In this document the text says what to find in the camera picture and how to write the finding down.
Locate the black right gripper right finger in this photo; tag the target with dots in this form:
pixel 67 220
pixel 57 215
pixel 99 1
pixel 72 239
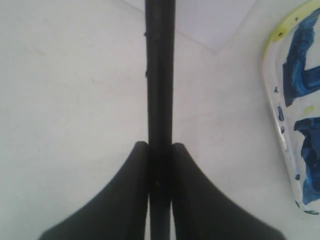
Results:
pixel 202 212

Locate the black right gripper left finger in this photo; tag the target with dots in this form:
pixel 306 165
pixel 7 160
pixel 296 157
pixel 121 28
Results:
pixel 118 212

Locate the white paper with square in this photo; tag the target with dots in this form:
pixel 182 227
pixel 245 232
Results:
pixel 211 23

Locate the black paintbrush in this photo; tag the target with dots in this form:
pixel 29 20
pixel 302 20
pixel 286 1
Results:
pixel 160 41

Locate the white tray with blue paint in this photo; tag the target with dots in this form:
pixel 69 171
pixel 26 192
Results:
pixel 291 73

